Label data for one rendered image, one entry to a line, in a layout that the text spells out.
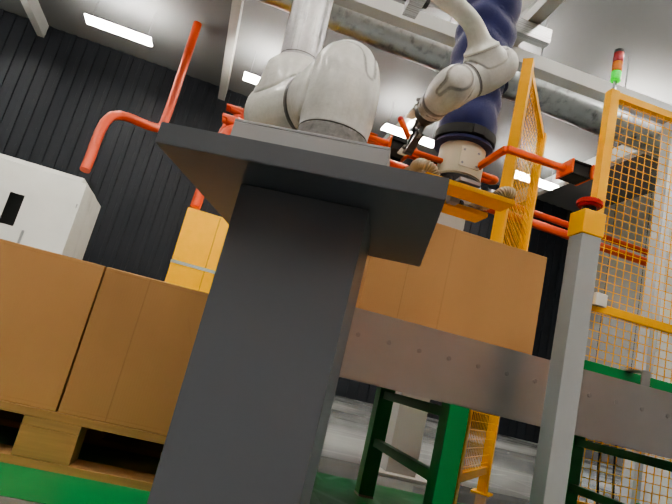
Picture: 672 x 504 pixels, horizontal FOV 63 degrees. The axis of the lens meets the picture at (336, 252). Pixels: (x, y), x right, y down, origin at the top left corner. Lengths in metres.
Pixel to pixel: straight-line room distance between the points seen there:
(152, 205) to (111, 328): 11.07
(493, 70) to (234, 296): 1.00
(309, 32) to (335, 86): 0.30
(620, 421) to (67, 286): 1.62
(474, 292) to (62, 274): 1.22
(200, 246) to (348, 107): 8.09
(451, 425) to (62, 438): 1.03
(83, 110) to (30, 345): 11.90
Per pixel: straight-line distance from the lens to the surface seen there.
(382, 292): 1.68
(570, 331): 1.55
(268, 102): 1.32
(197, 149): 0.96
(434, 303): 1.74
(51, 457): 1.67
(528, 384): 1.70
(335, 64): 1.20
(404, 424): 2.92
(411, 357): 1.54
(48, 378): 1.65
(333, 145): 1.05
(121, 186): 12.79
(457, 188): 1.91
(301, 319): 0.97
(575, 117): 8.86
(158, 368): 1.60
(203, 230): 9.21
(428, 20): 4.60
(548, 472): 1.53
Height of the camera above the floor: 0.40
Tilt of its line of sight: 13 degrees up
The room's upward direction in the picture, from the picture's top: 14 degrees clockwise
